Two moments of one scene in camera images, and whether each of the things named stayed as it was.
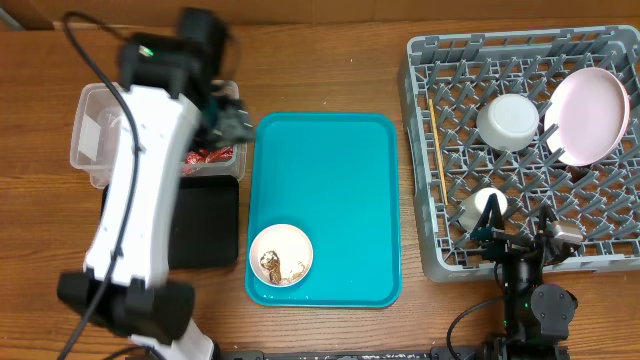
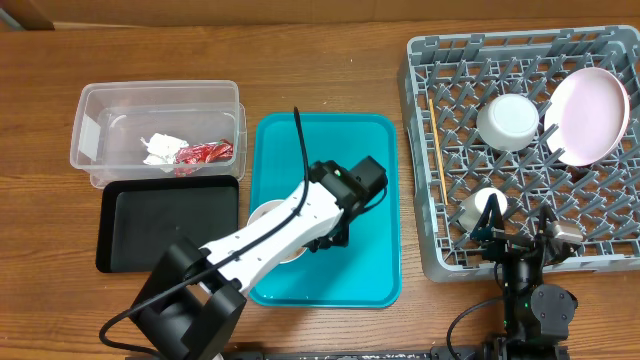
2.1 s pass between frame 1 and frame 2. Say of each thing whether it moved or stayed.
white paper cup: stayed
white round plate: stayed
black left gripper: moved
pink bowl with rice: moved
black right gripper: stayed
